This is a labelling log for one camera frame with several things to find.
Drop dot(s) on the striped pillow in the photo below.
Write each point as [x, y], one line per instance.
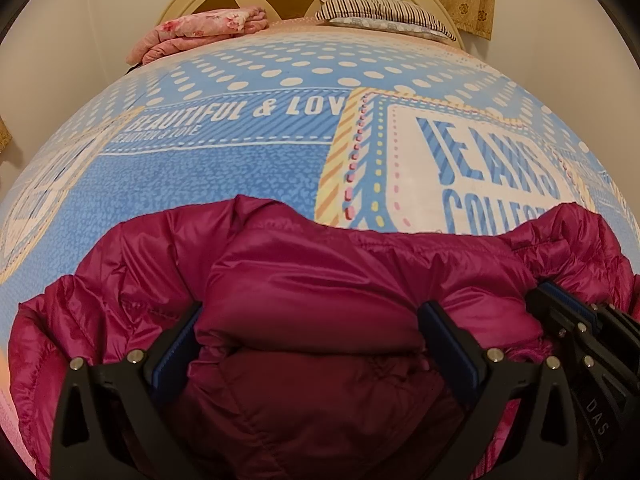
[380, 10]

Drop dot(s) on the magenta puffer jacket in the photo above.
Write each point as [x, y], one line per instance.
[310, 285]

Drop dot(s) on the pink floral folded quilt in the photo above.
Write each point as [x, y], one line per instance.
[200, 30]

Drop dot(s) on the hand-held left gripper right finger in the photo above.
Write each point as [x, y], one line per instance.
[450, 350]

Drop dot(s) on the bed with pink-blue blanket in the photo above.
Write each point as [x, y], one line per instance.
[225, 170]

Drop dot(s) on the wide beige floral curtain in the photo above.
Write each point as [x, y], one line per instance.
[4, 132]

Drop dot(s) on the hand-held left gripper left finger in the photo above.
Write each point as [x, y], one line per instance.
[172, 360]

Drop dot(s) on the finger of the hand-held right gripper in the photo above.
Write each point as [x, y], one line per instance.
[565, 297]
[550, 315]

